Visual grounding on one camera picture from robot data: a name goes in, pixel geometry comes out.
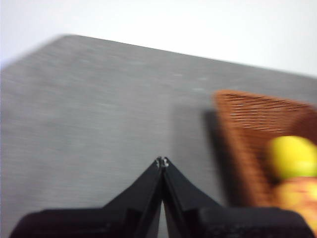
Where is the brown wicker basket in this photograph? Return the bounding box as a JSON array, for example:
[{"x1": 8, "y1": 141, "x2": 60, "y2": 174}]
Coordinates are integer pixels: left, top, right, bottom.
[{"x1": 214, "y1": 89, "x2": 317, "y2": 209}]

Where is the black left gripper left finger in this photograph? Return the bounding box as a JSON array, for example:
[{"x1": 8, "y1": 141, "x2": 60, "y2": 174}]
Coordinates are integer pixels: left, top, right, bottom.
[{"x1": 9, "y1": 156, "x2": 163, "y2": 238}]

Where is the red apple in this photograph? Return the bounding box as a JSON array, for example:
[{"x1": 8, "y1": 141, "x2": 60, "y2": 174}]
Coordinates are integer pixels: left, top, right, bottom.
[{"x1": 275, "y1": 176, "x2": 317, "y2": 228}]

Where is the yellow lemon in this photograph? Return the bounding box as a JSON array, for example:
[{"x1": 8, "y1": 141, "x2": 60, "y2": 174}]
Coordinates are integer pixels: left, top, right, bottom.
[{"x1": 266, "y1": 135, "x2": 317, "y2": 179}]

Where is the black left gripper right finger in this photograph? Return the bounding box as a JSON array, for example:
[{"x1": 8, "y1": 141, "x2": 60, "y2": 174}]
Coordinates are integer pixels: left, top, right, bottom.
[{"x1": 162, "y1": 156, "x2": 315, "y2": 238}]

